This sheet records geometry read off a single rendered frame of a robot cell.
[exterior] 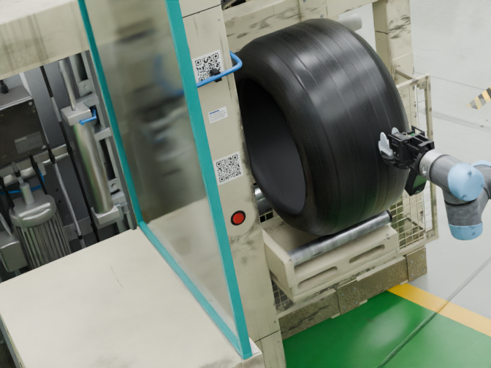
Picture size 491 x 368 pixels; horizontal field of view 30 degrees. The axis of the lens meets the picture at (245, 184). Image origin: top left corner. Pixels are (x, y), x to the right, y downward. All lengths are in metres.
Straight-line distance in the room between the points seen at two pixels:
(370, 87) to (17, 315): 1.02
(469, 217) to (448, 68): 3.34
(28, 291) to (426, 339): 1.91
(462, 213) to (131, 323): 0.77
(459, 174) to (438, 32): 3.85
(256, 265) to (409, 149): 0.62
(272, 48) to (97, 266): 0.75
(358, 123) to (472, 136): 2.47
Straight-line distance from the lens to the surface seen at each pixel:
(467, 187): 2.06
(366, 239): 2.64
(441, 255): 3.96
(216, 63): 2.24
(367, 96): 2.33
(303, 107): 2.28
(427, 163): 2.13
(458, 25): 5.94
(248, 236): 2.51
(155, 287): 1.95
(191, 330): 1.83
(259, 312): 2.67
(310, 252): 2.55
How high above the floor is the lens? 2.46
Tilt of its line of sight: 33 degrees down
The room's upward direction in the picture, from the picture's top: 11 degrees counter-clockwise
